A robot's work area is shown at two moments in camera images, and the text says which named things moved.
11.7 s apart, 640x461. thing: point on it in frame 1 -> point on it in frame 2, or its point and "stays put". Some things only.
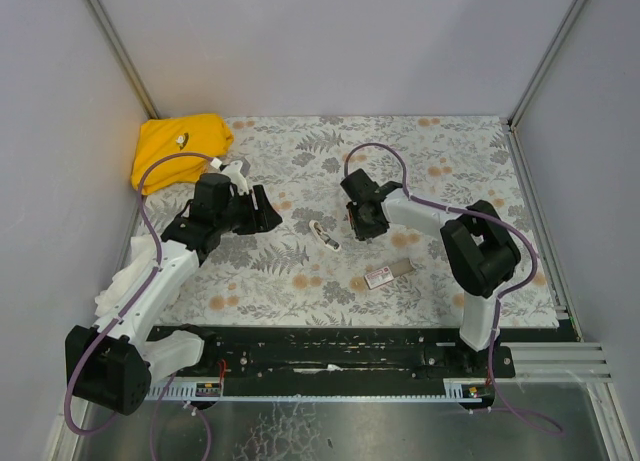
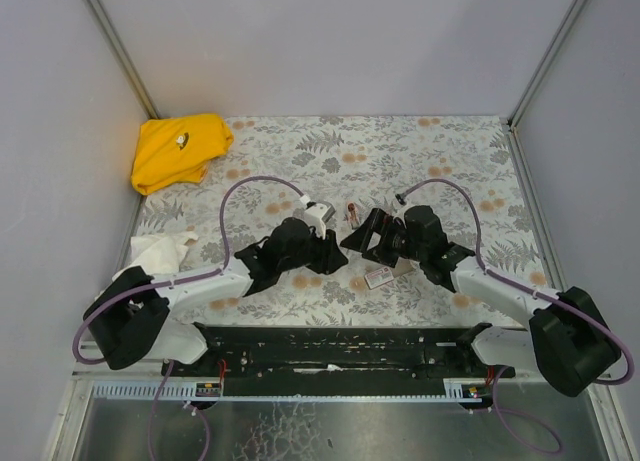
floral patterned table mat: (317, 271) stays put
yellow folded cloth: (204, 134) stays put
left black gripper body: (251, 211) -> (326, 251)
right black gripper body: (365, 213) -> (382, 236)
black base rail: (344, 353) stays put
